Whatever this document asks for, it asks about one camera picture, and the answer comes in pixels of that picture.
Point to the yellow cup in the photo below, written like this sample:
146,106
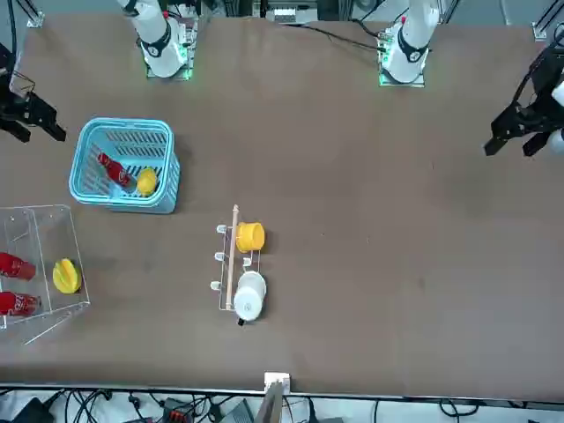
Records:
250,237

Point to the black red power strip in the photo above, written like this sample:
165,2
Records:
176,414

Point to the black power adapter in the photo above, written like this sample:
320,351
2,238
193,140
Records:
33,412

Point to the yellow starfruit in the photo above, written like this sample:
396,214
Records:
67,276

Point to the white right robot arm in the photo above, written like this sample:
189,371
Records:
158,39

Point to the yellow lemon fruit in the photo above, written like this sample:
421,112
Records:
146,181

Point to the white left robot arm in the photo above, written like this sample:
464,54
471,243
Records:
410,39

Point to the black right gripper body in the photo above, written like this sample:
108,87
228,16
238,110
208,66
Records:
13,108

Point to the dark grey power adapter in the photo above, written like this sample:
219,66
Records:
240,412

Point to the white power strip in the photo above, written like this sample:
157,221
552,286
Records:
286,17

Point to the blue plastic basket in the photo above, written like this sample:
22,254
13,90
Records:
163,194

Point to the white camera pole bracket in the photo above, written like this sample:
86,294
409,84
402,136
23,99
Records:
271,378

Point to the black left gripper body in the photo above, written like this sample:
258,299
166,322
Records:
539,114

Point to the white cup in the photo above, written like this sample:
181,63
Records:
249,297

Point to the red drink bottle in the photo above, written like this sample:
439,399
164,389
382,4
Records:
15,265
116,172
17,304

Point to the clear acrylic rack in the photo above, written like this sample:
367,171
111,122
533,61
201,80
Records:
57,220

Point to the aluminium camera pole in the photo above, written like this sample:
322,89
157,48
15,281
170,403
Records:
271,405

